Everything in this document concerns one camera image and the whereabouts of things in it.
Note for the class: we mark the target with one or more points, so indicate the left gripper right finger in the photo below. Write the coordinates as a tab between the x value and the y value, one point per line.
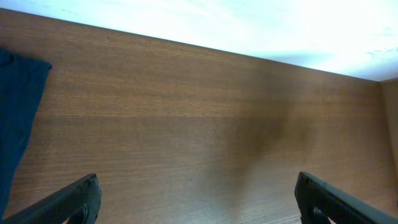
320	202

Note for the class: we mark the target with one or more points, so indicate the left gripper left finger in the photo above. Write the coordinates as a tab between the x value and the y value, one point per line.
78	203

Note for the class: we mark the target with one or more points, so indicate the folded dark navy garment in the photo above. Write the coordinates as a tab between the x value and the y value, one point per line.
23	82

